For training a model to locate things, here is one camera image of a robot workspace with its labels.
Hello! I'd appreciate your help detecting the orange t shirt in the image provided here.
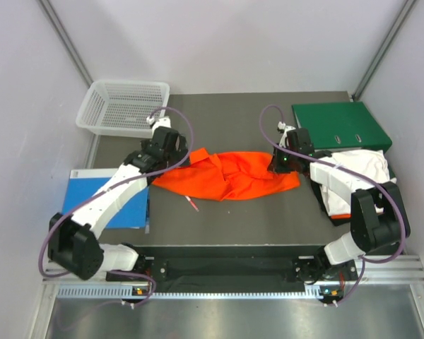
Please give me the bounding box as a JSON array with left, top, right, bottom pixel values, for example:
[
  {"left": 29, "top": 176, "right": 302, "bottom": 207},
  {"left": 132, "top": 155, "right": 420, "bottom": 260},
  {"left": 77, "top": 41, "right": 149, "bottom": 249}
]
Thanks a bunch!
[{"left": 153, "top": 148, "right": 300, "bottom": 201}]

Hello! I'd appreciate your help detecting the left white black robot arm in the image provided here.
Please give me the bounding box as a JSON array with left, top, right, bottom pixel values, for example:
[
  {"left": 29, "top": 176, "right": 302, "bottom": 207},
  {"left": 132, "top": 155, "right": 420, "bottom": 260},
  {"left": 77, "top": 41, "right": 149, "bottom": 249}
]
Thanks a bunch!
[{"left": 41, "top": 126, "right": 189, "bottom": 280}]

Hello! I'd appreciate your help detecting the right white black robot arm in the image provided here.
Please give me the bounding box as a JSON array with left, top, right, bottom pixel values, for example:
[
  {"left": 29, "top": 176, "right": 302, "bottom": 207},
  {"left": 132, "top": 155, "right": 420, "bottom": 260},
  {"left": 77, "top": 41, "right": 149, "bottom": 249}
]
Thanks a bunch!
[{"left": 269, "top": 122, "right": 411, "bottom": 280}]

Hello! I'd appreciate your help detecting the red white pen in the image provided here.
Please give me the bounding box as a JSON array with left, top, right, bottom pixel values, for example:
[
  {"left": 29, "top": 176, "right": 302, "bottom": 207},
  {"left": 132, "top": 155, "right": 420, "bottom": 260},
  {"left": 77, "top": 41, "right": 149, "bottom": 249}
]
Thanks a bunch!
[{"left": 184, "top": 196, "right": 200, "bottom": 212}]

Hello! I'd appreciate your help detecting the white plastic perforated basket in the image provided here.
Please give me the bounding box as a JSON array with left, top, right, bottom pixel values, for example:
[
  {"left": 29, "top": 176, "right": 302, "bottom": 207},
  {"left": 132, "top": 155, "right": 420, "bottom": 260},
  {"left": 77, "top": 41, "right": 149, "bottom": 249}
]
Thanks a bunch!
[{"left": 76, "top": 80, "right": 170, "bottom": 138}]

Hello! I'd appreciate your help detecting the white t shirt pile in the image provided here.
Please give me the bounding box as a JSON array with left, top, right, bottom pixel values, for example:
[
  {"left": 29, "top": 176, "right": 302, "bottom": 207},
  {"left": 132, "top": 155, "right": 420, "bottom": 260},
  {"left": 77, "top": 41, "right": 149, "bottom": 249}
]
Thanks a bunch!
[{"left": 310, "top": 149, "right": 396, "bottom": 217}]

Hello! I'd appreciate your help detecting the orange folded shirt under pile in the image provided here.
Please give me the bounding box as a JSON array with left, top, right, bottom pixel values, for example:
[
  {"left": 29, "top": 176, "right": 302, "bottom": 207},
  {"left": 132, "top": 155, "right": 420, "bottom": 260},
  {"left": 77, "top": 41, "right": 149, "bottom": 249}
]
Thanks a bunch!
[{"left": 329, "top": 214, "right": 351, "bottom": 227}]

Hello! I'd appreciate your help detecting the blue folder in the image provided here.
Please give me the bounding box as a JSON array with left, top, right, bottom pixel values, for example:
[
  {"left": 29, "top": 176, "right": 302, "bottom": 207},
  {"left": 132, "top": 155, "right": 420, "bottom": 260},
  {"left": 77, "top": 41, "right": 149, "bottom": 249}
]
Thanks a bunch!
[{"left": 61, "top": 168, "right": 149, "bottom": 230}]

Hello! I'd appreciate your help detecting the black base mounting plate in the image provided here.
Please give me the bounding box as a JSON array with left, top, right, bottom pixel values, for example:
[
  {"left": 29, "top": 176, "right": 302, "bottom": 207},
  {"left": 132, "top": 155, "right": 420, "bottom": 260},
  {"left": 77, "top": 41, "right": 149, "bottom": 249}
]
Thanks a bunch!
[{"left": 105, "top": 246, "right": 361, "bottom": 293}]

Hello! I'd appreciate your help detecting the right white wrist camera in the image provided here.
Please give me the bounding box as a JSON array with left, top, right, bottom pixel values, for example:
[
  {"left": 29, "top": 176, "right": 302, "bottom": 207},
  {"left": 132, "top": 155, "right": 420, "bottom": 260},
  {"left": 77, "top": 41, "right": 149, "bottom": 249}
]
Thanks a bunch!
[{"left": 277, "top": 121, "right": 295, "bottom": 148}]

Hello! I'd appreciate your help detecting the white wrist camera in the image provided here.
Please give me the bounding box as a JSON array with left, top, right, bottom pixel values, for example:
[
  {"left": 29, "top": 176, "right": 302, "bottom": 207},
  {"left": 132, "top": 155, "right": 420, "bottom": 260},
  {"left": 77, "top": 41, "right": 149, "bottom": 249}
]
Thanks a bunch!
[
  {"left": 277, "top": 121, "right": 295, "bottom": 148},
  {"left": 146, "top": 117, "right": 171, "bottom": 132}
]

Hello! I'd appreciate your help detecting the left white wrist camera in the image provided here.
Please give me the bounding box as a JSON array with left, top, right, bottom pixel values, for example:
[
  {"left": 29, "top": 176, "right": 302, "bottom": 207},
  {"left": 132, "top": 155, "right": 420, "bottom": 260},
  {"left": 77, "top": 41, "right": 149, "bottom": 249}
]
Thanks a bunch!
[{"left": 146, "top": 117, "right": 171, "bottom": 132}]

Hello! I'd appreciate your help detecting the green ring binder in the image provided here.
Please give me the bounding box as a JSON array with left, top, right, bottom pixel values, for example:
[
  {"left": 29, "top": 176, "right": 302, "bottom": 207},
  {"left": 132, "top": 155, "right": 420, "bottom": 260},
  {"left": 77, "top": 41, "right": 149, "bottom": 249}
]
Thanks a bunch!
[{"left": 292, "top": 102, "right": 392, "bottom": 152}]

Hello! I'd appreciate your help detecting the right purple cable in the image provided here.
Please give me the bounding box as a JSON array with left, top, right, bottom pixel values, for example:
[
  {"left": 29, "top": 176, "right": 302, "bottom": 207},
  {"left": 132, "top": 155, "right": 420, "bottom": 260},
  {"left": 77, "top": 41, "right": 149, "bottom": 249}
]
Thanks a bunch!
[{"left": 260, "top": 105, "right": 407, "bottom": 307}]

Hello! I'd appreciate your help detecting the purple cable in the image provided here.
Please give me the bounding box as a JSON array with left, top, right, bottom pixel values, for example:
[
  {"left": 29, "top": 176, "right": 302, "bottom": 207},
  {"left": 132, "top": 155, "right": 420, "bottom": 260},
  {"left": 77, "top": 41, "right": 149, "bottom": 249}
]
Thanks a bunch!
[
  {"left": 260, "top": 105, "right": 407, "bottom": 307},
  {"left": 37, "top": 106, "right": 195, "bottom": 309}
]

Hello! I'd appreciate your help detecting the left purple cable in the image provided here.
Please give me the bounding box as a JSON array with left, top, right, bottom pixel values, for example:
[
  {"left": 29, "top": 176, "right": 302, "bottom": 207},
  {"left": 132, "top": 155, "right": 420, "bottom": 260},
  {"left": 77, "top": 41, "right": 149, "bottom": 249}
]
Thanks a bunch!
[{"left": 37, "top": 106, "right": 195, "bottom": 309}]

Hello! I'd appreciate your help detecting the aluminium rail frame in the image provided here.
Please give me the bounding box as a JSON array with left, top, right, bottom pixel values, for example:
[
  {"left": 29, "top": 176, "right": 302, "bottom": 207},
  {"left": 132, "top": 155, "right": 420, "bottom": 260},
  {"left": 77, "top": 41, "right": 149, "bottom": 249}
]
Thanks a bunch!
[{"left": 54, "top": 256, "right": 424, "bottom": 304}]

